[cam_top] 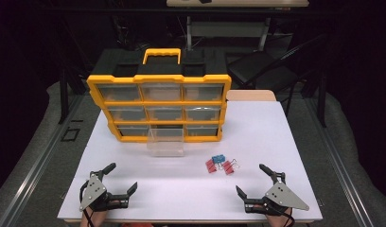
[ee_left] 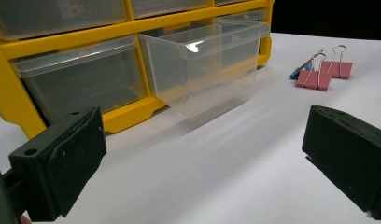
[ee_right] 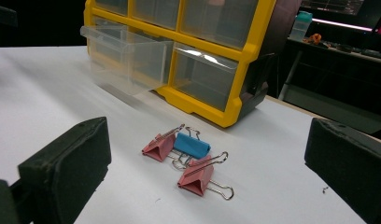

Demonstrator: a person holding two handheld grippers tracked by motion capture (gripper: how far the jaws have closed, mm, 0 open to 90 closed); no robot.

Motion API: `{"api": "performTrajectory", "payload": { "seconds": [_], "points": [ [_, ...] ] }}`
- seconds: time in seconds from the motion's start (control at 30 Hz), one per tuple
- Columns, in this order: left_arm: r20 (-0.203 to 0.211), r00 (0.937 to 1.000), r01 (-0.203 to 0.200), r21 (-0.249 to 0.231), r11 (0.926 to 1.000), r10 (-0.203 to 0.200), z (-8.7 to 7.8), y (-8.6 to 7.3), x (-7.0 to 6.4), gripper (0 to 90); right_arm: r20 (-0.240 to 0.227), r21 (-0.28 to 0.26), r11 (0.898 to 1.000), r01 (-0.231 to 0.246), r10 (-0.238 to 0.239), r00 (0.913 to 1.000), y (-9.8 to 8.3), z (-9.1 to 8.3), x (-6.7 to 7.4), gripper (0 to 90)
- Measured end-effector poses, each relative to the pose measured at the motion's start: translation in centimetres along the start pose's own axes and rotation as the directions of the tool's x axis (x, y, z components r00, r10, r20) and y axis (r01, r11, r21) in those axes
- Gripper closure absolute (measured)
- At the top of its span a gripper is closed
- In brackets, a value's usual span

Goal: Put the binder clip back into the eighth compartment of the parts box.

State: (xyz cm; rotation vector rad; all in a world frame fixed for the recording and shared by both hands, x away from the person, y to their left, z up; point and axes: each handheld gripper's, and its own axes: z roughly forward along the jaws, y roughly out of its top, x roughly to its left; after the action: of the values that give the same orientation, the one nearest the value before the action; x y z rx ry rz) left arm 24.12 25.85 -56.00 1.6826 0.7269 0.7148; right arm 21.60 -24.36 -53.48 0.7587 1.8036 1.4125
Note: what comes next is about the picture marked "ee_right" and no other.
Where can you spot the clear plastic drawer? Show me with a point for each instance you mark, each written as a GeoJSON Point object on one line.
{"type": "Point", "coordinates": [129, 62]}

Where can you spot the pink binder clip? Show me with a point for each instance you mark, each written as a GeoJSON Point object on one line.
{"type": "Point", "coordinates": [196, 179]}
{"type": "Point", "coordinates": [159, 147]}

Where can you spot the blue binder clip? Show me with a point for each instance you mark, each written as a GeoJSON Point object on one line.
{"type": "Point", "coordinates": [191, 145]}

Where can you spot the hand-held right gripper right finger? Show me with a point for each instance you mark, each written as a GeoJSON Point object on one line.
{"type": "Point", "coordinates": [350, 161]}

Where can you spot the clear bottle with teal cap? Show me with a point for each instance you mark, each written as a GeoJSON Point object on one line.
{"type": "Point", "coordinates": [300, 28]}

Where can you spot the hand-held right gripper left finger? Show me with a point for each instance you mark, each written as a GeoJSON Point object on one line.
{"type": "Point", "coordinates": [67, 165]}

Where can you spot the small orange object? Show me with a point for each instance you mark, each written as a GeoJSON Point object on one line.
{"type": "Point", "coordinates": [313, 38]}

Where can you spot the yellow black organizer cabinet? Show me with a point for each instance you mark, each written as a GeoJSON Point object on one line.
{"type": "Point", "coordinates": [210, 116]}

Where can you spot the dark monitor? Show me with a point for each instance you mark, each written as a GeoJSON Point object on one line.
{"type": "Point", "coordinates": [335, 7]}

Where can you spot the dark desk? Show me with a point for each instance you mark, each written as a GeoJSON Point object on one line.
{"type": "Point", "coordinates": [341, 81]}

